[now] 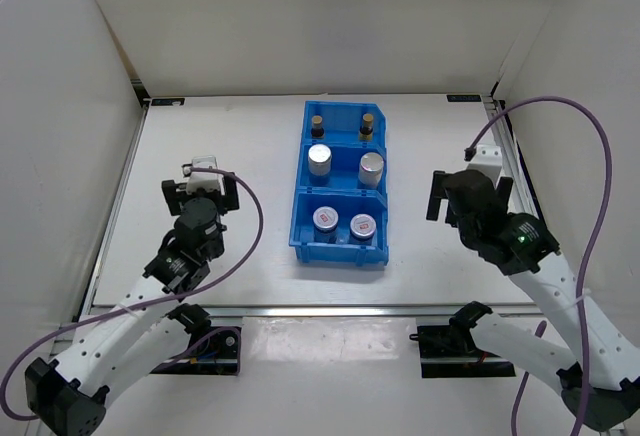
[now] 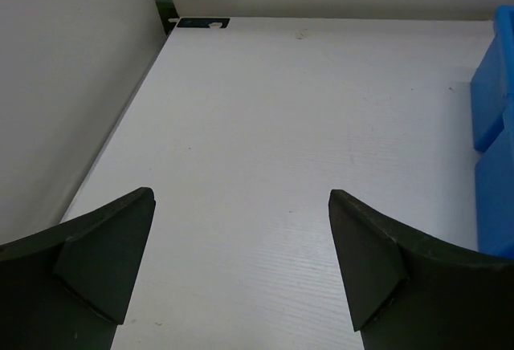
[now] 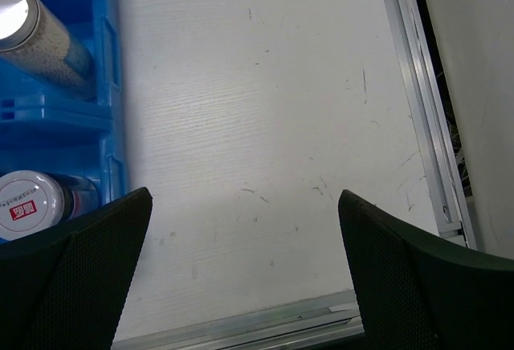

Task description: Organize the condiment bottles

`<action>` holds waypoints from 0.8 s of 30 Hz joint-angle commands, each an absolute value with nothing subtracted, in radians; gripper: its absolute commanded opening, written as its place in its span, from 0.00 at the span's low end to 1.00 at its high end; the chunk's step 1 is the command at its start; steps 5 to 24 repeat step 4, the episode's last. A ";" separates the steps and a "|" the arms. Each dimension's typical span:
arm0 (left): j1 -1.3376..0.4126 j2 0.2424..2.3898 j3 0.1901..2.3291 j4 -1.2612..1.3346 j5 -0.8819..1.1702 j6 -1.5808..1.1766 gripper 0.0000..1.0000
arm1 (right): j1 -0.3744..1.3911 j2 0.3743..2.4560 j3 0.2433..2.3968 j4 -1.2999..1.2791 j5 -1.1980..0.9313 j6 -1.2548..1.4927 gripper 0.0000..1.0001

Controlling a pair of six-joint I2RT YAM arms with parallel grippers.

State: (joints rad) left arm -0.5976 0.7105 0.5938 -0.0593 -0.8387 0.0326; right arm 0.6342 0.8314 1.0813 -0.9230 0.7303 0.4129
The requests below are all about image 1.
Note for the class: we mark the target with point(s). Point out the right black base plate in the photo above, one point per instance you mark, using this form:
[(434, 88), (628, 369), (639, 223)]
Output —
[(444, 354)]

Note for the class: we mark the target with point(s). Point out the aluminium front rail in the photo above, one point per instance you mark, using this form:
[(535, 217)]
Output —
[(283, 311)]

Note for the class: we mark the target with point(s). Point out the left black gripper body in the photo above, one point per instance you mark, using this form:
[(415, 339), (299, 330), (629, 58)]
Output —
[(216, 249)]

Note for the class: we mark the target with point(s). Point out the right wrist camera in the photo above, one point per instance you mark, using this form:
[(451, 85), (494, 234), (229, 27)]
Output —
[(488, 160)]

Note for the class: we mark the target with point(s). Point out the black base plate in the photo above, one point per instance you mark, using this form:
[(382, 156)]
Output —
[(444, 354), (216, 355)]

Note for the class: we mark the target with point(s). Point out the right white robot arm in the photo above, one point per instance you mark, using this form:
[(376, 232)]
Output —
[(596, 370)]

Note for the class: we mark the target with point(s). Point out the silver-cap white jar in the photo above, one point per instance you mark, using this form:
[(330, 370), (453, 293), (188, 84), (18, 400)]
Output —
[(319, 159), (371, 168)]

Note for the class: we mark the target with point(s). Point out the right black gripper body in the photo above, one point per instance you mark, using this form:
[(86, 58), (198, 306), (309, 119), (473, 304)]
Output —
[(466, 233)]

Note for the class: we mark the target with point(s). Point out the red-label dark jar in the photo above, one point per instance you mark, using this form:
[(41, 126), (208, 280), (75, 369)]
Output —
[(325, 221), (362, 229)]

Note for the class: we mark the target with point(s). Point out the blue three-compartment plastic bin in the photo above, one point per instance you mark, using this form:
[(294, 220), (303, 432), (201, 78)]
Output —
[(343, 191)]

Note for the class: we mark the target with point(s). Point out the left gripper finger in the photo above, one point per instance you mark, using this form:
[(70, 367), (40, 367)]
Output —
[(230, 198), (175, 196)]

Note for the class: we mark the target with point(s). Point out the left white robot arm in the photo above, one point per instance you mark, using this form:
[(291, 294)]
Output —
[(153, 326)]

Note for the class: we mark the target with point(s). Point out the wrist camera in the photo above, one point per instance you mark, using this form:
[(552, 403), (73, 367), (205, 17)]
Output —
[(205, 181), (488, 160)]

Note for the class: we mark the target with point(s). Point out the left blue corner label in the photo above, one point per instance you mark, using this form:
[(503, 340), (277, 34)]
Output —
[(167, 102)]

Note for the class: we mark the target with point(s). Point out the blue corner label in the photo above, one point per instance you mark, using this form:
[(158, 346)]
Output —
[(463, 98), (167, 102)]

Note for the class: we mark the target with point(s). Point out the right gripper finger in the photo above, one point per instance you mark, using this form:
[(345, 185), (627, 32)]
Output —
[(436, 195), (503, 193)]

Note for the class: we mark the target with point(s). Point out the right blue corner label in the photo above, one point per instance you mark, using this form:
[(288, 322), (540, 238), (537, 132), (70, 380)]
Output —
[(463, 98)]

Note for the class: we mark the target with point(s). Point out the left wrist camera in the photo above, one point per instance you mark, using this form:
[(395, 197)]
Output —
[(205, 181)]

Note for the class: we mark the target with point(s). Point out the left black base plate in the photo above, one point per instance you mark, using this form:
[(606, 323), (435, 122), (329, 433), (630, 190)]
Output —
[(216, 355)]

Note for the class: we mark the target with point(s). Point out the brown dropper bottle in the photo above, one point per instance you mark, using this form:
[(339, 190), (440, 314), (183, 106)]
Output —
[(317, 128), (366, 128)]

